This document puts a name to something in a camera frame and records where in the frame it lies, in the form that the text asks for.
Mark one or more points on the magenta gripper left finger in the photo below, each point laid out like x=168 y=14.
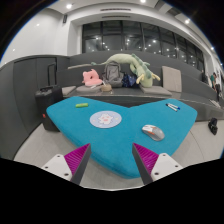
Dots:
x=71 y=166

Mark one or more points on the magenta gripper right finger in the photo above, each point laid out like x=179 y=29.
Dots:
x=153 y=166

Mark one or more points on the grey computer mouse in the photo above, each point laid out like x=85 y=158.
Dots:
x=154 y=132

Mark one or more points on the round cartoon mouse pad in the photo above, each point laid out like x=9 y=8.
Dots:
x=105 y=119

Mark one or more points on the teal heart-shaped table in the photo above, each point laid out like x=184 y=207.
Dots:
x=112 y=147

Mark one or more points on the green highlighter marker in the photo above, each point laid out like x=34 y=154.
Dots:
x=81 y=105

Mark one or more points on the blue white marker pen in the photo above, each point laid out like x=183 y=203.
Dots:
x=174 y=107

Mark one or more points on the black bag on floor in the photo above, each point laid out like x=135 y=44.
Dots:
x=213 y=126

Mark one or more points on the black rolling suitcase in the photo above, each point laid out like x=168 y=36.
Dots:
x=46 y=96

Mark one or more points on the grey seat cushion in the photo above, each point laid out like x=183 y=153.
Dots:
x=156 y=90

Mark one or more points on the small woven basket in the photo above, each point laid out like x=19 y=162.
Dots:
x=106 y=88

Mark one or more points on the dark blue bag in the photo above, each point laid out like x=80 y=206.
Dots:
x=128 y=81

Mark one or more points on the pink plush toy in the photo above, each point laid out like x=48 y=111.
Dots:
x=91 y=78

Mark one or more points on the grey back cushion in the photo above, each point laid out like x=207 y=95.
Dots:
x=172 y=79

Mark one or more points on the grey sofa bench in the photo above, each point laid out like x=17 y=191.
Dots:
x=195 y=92

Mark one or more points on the grey backpack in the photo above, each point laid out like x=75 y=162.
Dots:
x=112 y=74

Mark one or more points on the green dragon plush toy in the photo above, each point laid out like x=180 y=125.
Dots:
x=141 y=69

